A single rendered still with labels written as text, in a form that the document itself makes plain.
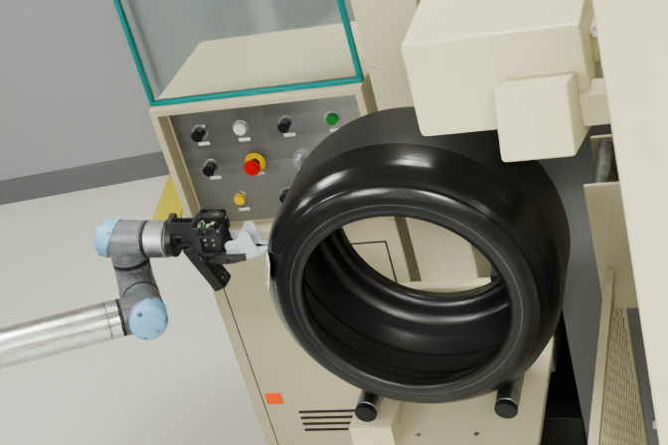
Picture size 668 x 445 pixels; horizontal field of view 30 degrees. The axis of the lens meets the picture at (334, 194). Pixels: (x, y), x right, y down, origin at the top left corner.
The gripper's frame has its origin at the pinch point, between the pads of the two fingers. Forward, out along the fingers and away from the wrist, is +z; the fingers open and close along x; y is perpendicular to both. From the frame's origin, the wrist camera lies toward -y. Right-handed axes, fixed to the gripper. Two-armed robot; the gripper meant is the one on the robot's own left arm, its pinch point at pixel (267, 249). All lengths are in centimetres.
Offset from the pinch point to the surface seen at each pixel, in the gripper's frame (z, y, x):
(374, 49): 19.4, 29.5, 26.5
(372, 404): 19.1, -29.8, -10.0
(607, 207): 63, -2, 19
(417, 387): 29.4, -22.8, -12.1
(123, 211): -158, -143, 226
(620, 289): 65, -22, 19
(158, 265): -124, -139, 181
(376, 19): 20.6, 35.8, 26.6
